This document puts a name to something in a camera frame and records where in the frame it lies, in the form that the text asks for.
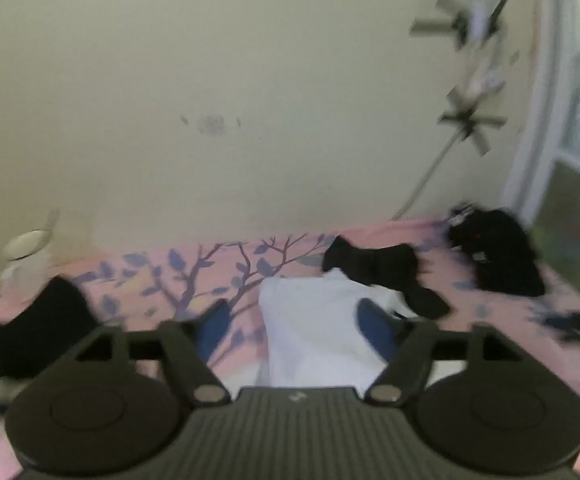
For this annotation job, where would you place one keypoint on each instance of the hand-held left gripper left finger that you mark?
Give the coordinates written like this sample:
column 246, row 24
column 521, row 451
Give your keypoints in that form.
column 213, row 329

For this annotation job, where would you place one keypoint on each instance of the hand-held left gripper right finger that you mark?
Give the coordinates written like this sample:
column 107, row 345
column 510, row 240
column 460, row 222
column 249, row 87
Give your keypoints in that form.
column 375, row 327

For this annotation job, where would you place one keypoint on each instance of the white garment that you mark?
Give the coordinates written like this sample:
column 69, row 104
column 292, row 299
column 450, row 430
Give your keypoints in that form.
column 320, row 330

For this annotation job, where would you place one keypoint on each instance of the black garment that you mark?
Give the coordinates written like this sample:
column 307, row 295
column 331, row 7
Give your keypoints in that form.
column 384, row 265

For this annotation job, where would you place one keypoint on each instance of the pink tree print bed sheet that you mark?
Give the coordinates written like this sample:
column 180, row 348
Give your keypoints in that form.
column 170, row 280

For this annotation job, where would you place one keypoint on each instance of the black bag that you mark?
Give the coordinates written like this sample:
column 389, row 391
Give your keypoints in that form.
column 504, row 255

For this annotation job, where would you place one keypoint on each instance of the grey rod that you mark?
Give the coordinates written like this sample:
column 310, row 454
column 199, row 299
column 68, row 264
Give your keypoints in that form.
column 427, row 175

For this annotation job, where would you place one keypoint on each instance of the dark cloth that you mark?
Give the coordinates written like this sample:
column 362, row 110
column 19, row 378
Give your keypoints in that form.
column 40, row 330

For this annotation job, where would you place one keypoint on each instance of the white hanging paper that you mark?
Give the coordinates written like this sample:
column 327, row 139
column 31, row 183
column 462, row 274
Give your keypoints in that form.
column 484, row 15

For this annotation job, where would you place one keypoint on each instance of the white window frame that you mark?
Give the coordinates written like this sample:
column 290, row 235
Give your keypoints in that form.
column 544, row 110

